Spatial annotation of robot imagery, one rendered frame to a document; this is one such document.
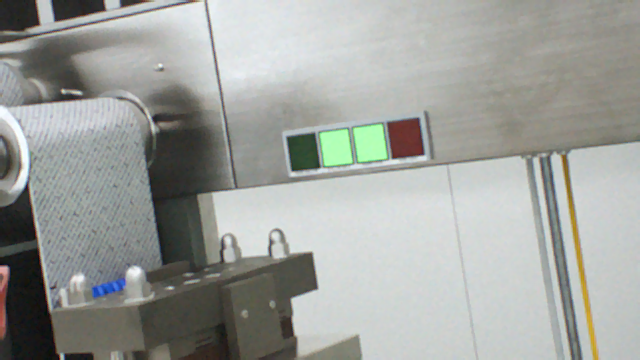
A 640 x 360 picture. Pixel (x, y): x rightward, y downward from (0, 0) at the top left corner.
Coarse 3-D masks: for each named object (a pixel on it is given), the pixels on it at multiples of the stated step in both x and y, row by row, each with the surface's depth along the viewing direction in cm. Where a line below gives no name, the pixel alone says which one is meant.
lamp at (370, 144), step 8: (360, 128) 192; (368, 128) 192; (376, 128) 191; (360, 136) 193; (368, 136) 192; (376, 136) 191; (360, 144) 193; (368, 144) 192; (376, 144) 191; (384, 144) 190; (360, 152) 193; (368, 152) 192; (376, 152) 191; (384, 152) 191; (360, 160) 193; (368, 160) 192; (376, 160) 192
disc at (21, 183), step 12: (0, 108) 187; (12, 120) 186; (24, 132) 185; (24, 144) 185; (24, 156) 185; (24, 168) 186; (0, 180) 189; (24, 180) 186; (12, 192) 188; (0, 204) 189
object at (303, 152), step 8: (296, 136) 199; (304, 136) 198; (312, 136) 197; (288, 144) 200; (296, 144) 199; (304, 144) 198; (312, 144) 198; (296, 152) 199; (304, 152) 199; (312, 152) 198; (296, 160) 200; (304, 160) 199; (312, 160) 198; (296, 168) 200; (304, 168) 199
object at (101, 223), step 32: (32, 192) 186; (64, 192) 191; (96, 192) 196; (128, 192) 202; (64, 224) 190; (96, 224) 195; (128, 224) 201; (64, 256) 190; (96, 256) 195; (128, 256) 200; (64, 288) 189
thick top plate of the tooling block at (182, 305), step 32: (256, 256) 210; (160, 288) 187; (192, 288) 181; (288, 288) 199; (64, 320) 180; (96, 320) 177; (128, 320) 174; (160, 320) 176; (192, 320) 181; (224, 320) 186; (64, 352) 181; (96, 352) 178
